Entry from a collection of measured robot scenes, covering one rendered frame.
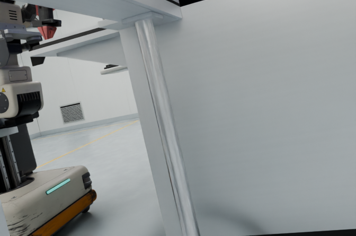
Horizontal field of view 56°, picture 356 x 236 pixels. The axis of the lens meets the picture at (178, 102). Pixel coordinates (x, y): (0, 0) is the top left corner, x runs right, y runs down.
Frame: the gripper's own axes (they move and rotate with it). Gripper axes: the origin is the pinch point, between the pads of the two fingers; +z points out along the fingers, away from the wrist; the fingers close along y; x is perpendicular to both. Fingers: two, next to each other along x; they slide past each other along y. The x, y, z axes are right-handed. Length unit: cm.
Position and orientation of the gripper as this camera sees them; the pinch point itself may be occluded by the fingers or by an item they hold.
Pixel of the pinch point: (49, 43)
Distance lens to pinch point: 152.3
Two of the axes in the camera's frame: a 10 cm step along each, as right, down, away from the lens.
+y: 9.6, -0.2, -2.8
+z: 0.5, 9.9, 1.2
